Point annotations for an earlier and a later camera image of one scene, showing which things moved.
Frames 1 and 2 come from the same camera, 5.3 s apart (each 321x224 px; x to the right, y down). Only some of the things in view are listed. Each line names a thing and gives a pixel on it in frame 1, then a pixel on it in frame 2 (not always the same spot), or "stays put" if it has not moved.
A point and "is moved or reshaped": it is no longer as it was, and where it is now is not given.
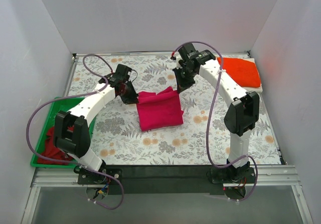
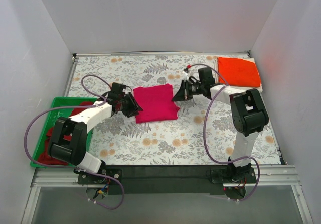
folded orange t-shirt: [244, 71] stays put
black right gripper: [182, 79] → [186, 90]
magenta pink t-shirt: [160, 110] is moved or reshaped
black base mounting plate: [165, 180] stays put
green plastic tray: [57, 106] stays put
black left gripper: [129, 96] → [129, 104]
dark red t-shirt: [52, 151] stays put
